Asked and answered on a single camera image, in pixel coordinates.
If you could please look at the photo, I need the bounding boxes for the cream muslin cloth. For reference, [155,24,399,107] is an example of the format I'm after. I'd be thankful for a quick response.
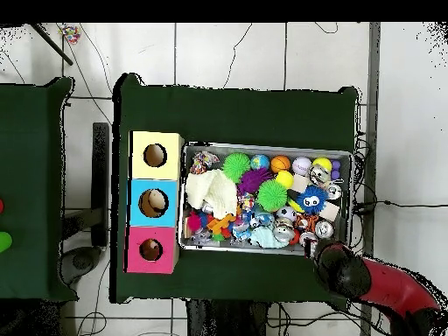
[185,169,239,220]

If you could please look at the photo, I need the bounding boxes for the green spiky ball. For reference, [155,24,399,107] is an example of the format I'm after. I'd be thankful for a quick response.
[256,179,289,214]
[222,152,253,184]

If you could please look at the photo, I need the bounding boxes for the tiger striped plush toy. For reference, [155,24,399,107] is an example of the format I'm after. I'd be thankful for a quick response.
[293,213,319,234]

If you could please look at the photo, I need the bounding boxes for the shallow clear mesh bin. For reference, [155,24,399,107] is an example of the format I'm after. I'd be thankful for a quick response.
[178,142,354,258]

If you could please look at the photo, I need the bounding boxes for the wooden box with three holes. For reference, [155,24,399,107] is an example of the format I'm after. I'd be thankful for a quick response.
[125,130,186,276]

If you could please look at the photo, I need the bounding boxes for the purple spiky ball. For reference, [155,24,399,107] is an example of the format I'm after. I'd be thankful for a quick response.
[237,167,273,196]

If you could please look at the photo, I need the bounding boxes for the blue globe ball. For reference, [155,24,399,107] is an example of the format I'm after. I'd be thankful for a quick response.
[250,153,270,172]

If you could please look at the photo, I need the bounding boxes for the orange basketball toy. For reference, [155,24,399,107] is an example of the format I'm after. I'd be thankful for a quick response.
[269,155,291,173]

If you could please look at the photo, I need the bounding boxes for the yellow tennis ball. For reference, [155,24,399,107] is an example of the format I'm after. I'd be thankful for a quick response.
[276,170,295,190]

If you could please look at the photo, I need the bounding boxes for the white baseball toy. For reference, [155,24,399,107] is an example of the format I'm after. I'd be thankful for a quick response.
[291,156,312,177]

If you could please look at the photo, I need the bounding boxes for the blue fuzzy monster toy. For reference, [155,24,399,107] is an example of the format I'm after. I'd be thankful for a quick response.
[297,185,329,215]

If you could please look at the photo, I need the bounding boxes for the black power adapter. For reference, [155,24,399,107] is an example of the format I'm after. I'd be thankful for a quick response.
[353,200,378,214]

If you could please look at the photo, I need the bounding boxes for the side table with green cloth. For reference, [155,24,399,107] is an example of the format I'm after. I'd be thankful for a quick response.
[0,76,74,304]

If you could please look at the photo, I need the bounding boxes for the small colourful object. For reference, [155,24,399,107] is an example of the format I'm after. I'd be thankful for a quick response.
[57,24,81,45]

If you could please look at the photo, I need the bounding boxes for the black rod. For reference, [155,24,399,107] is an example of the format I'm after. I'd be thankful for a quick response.
[27,23,74,67]

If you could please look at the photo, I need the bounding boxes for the small green object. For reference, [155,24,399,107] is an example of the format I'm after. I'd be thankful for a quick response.
[0,230,14,255]

